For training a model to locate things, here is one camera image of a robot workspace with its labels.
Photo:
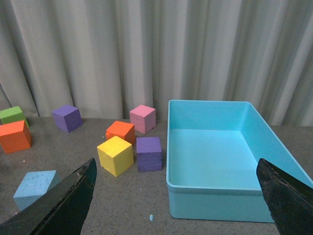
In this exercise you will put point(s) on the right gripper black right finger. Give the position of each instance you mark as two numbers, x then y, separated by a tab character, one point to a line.
289	200

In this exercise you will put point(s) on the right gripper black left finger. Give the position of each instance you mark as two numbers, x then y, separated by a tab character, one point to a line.
61	211

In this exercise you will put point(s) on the light blue dented foam cube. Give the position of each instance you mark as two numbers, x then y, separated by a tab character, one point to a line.
33	186

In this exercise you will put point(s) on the yellow foam cube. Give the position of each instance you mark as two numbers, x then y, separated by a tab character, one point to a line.
116	155

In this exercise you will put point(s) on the orange foam cube left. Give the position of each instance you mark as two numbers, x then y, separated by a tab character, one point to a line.
15	137

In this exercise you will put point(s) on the orange foam cube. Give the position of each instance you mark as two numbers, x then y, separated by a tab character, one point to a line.
15	137
123	130

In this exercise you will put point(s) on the purple foam cube back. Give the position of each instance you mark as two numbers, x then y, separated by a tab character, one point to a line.
67	118

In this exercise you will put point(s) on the light blue plastic bin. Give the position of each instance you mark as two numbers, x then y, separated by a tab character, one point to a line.
213	148

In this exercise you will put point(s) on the orange foam cube right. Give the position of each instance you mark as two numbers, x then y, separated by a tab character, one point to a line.
123	130

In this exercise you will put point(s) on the purple foam cube near bin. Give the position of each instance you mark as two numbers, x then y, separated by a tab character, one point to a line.
149	154

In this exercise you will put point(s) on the green foam cube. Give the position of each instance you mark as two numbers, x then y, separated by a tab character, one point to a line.
12	114

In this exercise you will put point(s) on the pink foam cube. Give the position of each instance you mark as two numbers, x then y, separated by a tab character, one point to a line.
143	118

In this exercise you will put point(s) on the grey pleated curtain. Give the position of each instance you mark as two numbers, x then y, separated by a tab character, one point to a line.
106	57

